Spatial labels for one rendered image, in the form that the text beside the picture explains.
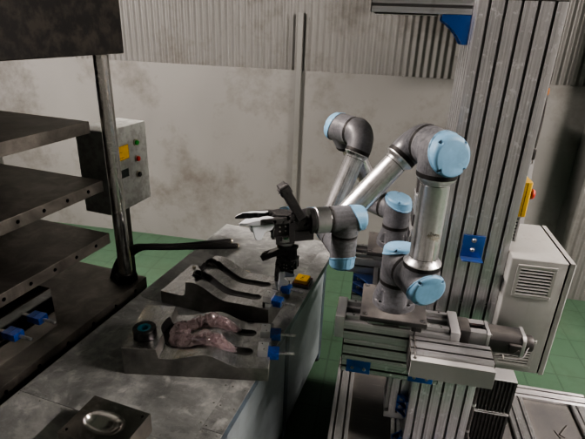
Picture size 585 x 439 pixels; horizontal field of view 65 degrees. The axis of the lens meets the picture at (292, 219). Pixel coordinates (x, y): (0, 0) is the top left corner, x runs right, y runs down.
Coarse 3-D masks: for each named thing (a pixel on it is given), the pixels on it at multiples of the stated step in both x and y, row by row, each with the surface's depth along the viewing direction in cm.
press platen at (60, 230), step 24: (0, 240) 198; (24, 240) 199; (48, 240) 200; (72, 240) 200; (96, 240) 202; (0, 264) 179; (24, 264) 180; (48, 264) 181; (72, 264) 191; (0, 288) 164; (24, 288) 170
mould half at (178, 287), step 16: (192, 272) 215; (208, 272) 201; (240, 272) 210; (176, 288) 201; (192, 288) 193; (208, 288) 192; (240, 288) 199; (256, 288) 199; (176, 304) 199; (192, 304) 196; (208, 304) 193; (224, 304) 191; (240, 304) 188; (256, 304) 187; (240, 320) 191; (256, 320) 188; (272, 320) 192
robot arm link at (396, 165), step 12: (408, 132) 137; (396, 144) 139; (408, 144) 136; (396, 156) 139; (408, 156) 138; (384, 168) 140; (396, 168) 139; (408, 168) 141; (372, 180) 140; (384, 180) 140; (360, 192) 141; (372, 192) 141; (348, 204) 142; (360, 204) 141; (372, 204) 143
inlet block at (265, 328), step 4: (264, 324) 176; (268, 324) 176; (264, 328) 174; (268, 328) 174; (272, 328) 176; (276, 328) 176; (280, 328) 176; (260, 332) 172; (264, 332) 172; (268, 332) 172; (272, 332) 174; (276, 332) 174; (280, 332) 174; (260, 336) 173; (264, 336) 173; (268, 336) 173; (272, 336) 173; (276, 336) 173; (280, 336) 174; (292, 336) 175; (272, 340) 174; (276, 340) 174
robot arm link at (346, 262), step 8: (328, 240) 137; (336, 240) 131; (344, 240) 130; (352, 240) 130; (328, 248) 136; (336, 248) 132; (344, 248) 131; (352, 248) 132; (336, 256) 133; (344, 256) 132; (352, 256) 133; (336, 264) 133; (344, 264) 133; (352, 264) 134
